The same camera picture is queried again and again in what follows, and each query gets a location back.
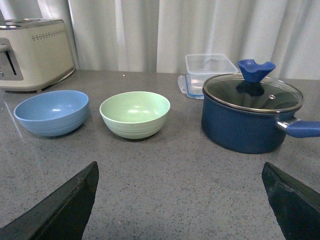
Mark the cream toaster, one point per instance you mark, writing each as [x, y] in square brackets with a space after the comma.
[34, 54]

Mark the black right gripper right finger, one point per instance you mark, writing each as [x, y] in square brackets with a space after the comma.
[295, 205]

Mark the glass lid with blue knob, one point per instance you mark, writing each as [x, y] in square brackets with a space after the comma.
[252, 90]

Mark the blue saucepan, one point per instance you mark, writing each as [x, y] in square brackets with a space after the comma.
[252, 132]

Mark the green bowl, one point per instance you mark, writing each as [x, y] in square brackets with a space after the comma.
[135, 115]

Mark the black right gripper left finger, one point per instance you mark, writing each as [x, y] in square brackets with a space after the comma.
[63, 215]

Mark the blue bowl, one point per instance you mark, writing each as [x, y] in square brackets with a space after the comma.
[54, 113]

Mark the clear plastic container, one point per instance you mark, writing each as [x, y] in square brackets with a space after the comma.
[209, 64]

